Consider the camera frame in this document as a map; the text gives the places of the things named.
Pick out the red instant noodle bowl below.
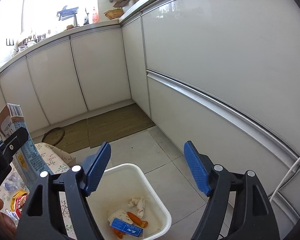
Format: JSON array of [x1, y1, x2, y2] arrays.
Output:
[[14, 194, 28, 218]]

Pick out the floral tissue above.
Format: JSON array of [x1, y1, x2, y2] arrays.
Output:
[[128, 197, 145, 218]]

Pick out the green floor mat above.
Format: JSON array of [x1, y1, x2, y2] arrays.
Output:
[[42, 103, 154, 153]]

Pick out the white plastic trash bin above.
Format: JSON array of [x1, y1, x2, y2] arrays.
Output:
[[87, 163, 172, 239]]

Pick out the dark blue medicine box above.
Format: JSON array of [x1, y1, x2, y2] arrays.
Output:
[[110, 218, 143, 237]]

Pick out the left hand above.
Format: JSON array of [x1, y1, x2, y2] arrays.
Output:
[[0, 199, 17, 239]]

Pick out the wicker basket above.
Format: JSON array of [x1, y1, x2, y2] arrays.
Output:
[[104, 8, 124, 20]]

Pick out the white kitchen cabinets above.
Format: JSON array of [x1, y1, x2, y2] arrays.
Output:
[[0, 0, 300, 193]]

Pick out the blue dish rack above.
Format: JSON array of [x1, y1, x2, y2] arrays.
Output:
[[57, 6, 78, 27]]

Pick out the crushed clear plastic bottle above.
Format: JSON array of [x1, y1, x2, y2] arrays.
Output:
[[3, 164, 26, 193]]

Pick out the light blue milk carton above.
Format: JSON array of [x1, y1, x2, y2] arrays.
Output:
[[0, 103, 52, 189]]

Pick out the red bottle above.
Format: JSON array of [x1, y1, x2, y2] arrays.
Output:
[[92, 7, 99, 23]]

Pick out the orange peel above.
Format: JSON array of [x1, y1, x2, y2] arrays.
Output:
[[110, 212, 148, 239]]

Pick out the yellow snack wrapper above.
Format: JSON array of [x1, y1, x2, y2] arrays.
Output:
[[10, 189, 28, 212]]

